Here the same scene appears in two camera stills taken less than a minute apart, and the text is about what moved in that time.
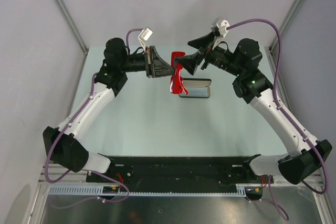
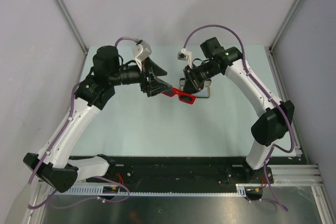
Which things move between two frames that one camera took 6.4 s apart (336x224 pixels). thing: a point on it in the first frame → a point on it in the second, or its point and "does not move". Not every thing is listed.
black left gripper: (155, 66) → (154, 85)
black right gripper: (190, 62) → (192, 84)
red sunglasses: (176, 86) → (184, 97)
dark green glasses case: (196, 87) does not move
